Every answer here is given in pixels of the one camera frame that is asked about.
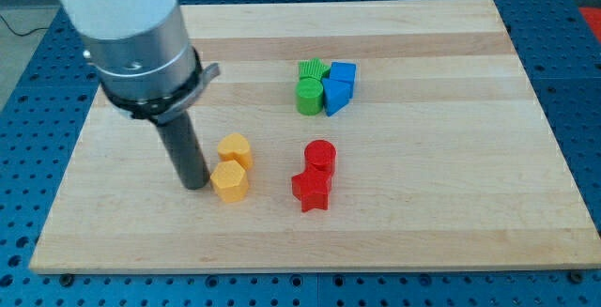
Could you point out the green star block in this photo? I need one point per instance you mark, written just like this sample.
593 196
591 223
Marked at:
313 69

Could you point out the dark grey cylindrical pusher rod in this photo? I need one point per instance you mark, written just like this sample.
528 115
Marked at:
180 141

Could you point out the blue triangle block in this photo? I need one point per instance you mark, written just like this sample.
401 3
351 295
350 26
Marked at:
336 95

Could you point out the red cylinder block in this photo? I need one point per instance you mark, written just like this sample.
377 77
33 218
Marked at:
321 154

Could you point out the black clamp with grey lever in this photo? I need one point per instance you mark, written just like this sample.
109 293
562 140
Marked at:
166 108

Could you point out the green cylinder block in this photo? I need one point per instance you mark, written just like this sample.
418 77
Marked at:
309 94

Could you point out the red star block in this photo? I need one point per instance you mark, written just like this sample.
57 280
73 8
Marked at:
312 188

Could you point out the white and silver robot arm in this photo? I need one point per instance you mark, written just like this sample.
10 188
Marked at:
149 70

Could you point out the yellow hexagon block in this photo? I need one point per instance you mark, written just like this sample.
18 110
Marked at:
229 180

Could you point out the light wooden board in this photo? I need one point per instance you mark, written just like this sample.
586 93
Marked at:
445 159

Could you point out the blue cube block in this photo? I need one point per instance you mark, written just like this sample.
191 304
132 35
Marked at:
344 72

